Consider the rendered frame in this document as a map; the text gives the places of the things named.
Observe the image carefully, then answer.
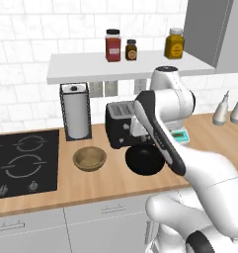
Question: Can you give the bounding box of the wooden bowl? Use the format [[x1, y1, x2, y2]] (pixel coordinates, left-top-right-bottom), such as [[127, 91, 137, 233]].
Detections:
[[72, 145, 108, 173]]

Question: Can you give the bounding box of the black toaster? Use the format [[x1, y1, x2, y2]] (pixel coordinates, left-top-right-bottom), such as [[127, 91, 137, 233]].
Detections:
[[105, 101, 142, 150]]

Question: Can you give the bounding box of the yellow jar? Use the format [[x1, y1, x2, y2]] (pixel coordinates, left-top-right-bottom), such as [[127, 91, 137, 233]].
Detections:
[[164, 28, 186, 60]]

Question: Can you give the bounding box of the grey wall outlet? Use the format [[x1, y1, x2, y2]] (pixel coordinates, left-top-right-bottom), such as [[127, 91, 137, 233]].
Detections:
[[133, 78, 148, 95], [89, 81, 104, 98], [104, 80, 119, 97]]

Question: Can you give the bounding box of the grey drawer front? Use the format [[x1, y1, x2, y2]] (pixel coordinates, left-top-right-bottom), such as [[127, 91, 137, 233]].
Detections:
[[63, 193, 155, 253], [0, 207, 67, 253]]

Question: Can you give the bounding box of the hob knob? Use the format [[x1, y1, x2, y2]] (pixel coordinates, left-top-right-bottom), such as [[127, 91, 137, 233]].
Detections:
[[27, 180, 40, 193], [0, 184, 10, 197]]

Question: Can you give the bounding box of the white paper towel roll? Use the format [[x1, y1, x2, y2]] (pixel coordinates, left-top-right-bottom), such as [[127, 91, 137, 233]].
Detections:
[[63, 84, 90, 140]]

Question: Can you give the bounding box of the white wall shelf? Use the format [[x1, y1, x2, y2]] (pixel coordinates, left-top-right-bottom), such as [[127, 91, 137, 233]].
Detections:
[[45, 49, 217, 86]]

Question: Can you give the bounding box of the grey drawer handle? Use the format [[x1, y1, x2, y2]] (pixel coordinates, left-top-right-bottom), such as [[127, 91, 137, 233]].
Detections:
[[101, 204, 127, 214], [0, 221, 26, 232]]

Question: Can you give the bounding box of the black bowl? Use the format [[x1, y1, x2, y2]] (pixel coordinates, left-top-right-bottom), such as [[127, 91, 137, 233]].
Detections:
[[124, 143, 167, 177]]

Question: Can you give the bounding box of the black hob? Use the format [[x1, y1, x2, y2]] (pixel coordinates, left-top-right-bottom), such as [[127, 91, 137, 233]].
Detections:
[[0, 128, 60, 201]]

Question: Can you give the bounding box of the grey wall cabinet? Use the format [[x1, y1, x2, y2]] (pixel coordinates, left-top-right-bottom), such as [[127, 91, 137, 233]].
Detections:
[[215, 0, 238, 75]]

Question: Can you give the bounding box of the red spice jar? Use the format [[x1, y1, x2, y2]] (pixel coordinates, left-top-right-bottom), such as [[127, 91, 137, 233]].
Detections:
[[105, 29, 122, 63]]

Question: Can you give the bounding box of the white teal kitchen scale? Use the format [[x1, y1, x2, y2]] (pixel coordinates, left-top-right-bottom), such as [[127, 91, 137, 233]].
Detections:
[[169, 127, 193, 145]]

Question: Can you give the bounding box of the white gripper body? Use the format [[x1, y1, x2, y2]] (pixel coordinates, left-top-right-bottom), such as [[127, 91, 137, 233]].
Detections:
[[128, 114, 151, 138]]

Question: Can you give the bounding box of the grey cabinet door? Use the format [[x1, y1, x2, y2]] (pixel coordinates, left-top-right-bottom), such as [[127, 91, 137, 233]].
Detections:
[[183, 0, 235, 68]]

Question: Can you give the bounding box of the small dark brown jar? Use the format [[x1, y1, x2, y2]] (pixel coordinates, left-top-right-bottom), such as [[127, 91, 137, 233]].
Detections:
[[124, 39, 138, 61]]

